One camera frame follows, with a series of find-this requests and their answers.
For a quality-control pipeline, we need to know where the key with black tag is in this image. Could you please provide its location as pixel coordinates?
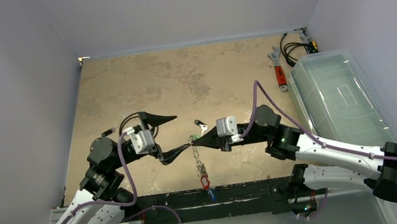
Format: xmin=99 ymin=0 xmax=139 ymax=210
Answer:
xmin=194 ymin=119 xmax=208 ymax=133

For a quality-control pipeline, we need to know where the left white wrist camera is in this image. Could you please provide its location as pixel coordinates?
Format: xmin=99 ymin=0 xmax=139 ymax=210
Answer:
xmin=123 ymin=125 xmax=156 ymax=154

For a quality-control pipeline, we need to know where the clear plastic storage bin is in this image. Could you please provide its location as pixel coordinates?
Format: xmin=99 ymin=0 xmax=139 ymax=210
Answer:
xmin=287 ymin=49 xmax=397 ymax=147

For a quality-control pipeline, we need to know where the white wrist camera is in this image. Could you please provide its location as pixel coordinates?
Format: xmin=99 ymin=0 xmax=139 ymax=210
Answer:
xmin=123 ymin=125 xmax=156 ymax=154
xmin=216 ymin=115 xmax=241 ymax=142

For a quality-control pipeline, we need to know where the black cable bundle in corner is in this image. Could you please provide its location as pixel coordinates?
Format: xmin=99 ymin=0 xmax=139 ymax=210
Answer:
xmin=278 ymin=28 xmax=321 ymax=68

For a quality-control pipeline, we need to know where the red handled adjustable wrench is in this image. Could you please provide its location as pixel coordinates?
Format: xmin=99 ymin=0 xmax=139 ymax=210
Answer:
xmin=268 ymin=47 xmax=288 ymax=92

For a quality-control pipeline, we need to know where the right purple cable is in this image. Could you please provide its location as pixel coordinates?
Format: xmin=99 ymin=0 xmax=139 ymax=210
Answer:
xmin=233 ymin=60 xmax=397 ymax=224

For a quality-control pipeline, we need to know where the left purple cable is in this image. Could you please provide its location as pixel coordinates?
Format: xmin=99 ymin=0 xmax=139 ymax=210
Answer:
xmin=9 ymin=126 xmax=183 ymax=224

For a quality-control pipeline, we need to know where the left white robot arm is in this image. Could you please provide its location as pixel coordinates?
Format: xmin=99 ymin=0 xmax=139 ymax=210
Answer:
xmin=56 ymin=111 xmax=187 ymax=224

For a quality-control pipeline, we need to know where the blue key tag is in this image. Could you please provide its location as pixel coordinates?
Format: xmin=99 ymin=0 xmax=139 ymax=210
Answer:
xmin=207 ymin=188 xmax=216 ymax=202

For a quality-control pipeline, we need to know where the red key tag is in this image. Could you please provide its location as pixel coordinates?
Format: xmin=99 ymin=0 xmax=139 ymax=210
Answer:
xmin=200 ymin=175 xmax=211 ymax=190

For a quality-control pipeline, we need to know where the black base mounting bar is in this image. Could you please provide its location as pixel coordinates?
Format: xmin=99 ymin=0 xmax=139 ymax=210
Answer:
xmin=133 ymin=171 xmax=331 ymax=224

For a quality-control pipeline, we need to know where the green key tag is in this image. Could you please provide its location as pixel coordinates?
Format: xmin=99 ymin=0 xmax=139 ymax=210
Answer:
xmin=192 ymin=133 xmax=202 ymax=140

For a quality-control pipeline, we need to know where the aluminium frame rail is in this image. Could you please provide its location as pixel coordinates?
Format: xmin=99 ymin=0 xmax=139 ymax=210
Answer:
xmin=43 ymin=161 xmax=397 ymax=224

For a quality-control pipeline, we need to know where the metal key organizer ring plate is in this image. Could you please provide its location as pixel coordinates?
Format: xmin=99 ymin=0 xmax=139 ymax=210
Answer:
xmin=188 ymin=135 xmax=208 ymax=177

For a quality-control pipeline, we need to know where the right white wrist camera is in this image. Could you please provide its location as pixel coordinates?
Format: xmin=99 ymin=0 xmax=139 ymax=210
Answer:
xmin=216 ymin=115 xmax=241 ymax=142

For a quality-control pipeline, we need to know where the purple cable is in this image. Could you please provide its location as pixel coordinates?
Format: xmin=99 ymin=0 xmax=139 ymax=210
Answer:
xmin=9 ymin=126 xmax=183 ymax=224
xmin=233 ymin=60 xmax=397 ymax=224

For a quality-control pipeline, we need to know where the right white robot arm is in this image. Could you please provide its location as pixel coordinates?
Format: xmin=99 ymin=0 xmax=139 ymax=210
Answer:
xmin=192 ymin=104 xmax=397 ymax=203

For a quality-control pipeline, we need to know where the coiled black usb cable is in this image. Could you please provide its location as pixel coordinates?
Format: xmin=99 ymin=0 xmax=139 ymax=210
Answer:
xmin=116 ymin=109 xmax=161 ymax=144

